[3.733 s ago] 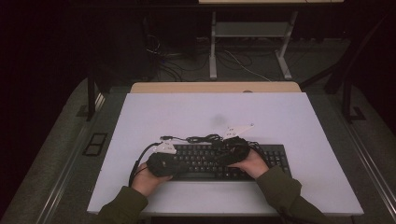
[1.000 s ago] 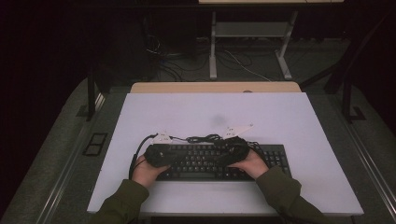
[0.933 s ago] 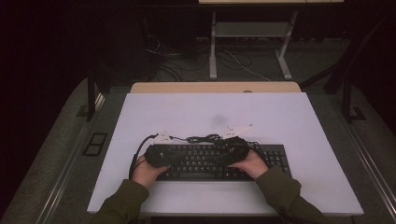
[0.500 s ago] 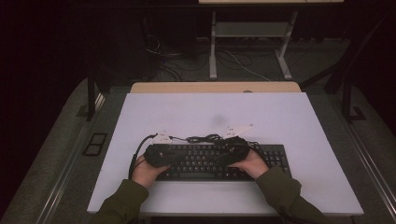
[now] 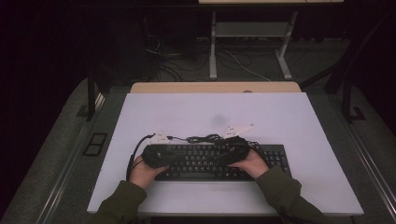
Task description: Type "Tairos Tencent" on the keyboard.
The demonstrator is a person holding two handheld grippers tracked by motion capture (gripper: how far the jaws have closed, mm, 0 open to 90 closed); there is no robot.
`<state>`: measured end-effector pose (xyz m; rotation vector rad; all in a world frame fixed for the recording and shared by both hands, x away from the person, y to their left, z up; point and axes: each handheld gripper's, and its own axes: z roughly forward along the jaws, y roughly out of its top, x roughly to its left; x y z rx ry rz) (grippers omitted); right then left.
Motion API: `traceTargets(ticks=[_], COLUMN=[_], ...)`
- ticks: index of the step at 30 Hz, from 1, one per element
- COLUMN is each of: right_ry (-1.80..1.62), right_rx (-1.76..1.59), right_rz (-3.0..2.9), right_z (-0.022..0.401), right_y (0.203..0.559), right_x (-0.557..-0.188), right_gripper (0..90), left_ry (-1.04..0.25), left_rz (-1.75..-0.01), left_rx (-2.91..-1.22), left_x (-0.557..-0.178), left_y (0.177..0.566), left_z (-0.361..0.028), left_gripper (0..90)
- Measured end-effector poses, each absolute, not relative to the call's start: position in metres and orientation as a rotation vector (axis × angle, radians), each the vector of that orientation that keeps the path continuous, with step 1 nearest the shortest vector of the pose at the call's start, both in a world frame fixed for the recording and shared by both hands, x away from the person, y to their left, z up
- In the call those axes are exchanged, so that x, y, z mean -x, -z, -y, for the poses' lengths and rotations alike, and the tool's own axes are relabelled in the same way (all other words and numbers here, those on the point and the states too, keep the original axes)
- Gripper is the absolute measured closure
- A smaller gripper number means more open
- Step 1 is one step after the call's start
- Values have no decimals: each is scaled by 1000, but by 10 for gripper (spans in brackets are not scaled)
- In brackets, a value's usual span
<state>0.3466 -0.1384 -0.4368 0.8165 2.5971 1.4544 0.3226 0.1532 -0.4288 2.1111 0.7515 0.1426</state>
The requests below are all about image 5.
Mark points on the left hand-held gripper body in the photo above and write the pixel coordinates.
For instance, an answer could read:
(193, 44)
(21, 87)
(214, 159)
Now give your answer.
(152, 155)

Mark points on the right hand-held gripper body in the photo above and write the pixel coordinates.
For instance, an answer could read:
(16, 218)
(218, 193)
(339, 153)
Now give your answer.
(239, 149)

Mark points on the black keyboard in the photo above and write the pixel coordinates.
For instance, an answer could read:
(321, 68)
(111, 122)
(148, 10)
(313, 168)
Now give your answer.
(196, 158)

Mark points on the person's right hand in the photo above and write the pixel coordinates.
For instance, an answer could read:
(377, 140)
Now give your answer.
(253, 166)

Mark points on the person's left hand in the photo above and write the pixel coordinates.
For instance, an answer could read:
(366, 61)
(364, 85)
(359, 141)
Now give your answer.
(143, 175)

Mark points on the white board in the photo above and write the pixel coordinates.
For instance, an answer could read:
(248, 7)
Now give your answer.
(218, 109)

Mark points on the black floor outlet plate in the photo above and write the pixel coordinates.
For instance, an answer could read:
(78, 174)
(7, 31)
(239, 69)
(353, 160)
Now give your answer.
(95, 143)

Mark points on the wooden table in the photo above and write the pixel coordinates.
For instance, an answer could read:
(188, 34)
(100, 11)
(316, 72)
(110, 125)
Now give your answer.
(202, 87)

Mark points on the black metal stand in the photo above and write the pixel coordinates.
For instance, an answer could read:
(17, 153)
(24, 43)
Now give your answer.
(347, 99)
(91, 96)

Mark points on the light desk top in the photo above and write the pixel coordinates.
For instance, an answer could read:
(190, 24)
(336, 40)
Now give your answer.
(264, 1)

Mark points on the metal floor rail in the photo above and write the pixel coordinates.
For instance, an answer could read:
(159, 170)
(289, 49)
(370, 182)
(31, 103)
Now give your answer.
(67, 174)
(367, 165)

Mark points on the white metal desk frame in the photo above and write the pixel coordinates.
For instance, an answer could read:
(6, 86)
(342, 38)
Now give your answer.
(249, 29)

